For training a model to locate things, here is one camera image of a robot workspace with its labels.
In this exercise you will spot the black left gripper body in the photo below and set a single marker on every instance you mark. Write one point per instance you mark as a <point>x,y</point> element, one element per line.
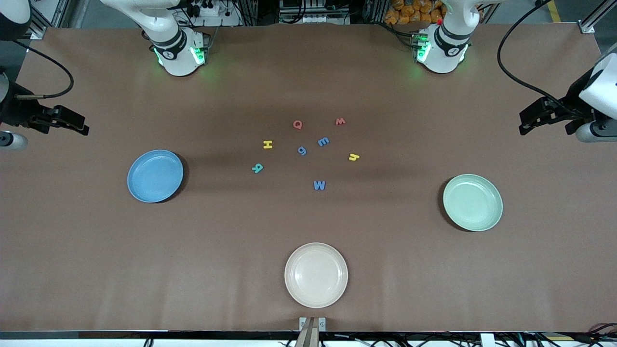
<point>573,102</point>

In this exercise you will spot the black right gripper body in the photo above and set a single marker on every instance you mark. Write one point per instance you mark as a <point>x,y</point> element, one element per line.
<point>13,109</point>

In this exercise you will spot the yellow lowercase letter h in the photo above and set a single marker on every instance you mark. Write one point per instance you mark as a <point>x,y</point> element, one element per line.
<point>354,157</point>

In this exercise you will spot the teal uppercase letter R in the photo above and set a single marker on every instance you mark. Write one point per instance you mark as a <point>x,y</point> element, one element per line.
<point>258,168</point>

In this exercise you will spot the yellow uppercase letter H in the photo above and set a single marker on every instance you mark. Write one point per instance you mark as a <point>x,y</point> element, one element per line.
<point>267,144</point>

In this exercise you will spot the red lowercase letter w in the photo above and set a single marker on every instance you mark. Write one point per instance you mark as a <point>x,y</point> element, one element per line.
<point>340,122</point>

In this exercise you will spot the blue lowercase letter m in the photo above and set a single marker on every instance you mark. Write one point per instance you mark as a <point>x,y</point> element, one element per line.
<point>323,142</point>

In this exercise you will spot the red uppercase letter Q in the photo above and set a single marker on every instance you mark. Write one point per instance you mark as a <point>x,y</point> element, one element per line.
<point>294,124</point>

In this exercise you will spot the blue uppercase letter W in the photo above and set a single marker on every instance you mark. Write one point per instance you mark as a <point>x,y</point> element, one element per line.
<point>319,186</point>

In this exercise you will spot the blue lowercase letter g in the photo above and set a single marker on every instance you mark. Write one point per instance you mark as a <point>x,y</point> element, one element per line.
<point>302,153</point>

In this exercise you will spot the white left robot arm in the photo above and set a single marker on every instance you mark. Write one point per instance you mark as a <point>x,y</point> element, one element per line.
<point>441,53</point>

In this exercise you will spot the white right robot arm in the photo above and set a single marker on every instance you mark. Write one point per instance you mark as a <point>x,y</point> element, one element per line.
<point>178,58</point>

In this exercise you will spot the blue plate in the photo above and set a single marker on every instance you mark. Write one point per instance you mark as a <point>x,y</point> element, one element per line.
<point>155,176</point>

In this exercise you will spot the green plate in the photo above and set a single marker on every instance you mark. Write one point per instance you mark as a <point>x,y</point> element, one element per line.
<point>472,202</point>

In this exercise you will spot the beige plate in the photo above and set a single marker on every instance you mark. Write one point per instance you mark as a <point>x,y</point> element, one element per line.
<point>315,274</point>

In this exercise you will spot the brown table mat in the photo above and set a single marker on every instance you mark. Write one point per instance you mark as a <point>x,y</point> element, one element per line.
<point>96,265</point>

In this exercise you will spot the orange snack packets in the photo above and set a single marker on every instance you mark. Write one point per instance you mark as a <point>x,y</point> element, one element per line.
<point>409,12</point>

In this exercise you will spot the white power strip with plugs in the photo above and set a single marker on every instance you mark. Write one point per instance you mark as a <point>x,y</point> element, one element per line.
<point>221,20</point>

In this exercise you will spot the small white power strip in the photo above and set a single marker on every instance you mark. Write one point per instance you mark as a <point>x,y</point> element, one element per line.
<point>311,19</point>

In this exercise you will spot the aluminium frame post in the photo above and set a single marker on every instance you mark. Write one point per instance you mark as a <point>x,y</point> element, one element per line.
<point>38,33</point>
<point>587,26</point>

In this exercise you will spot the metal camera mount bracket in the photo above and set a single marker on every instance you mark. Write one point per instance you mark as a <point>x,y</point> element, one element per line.
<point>308,332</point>

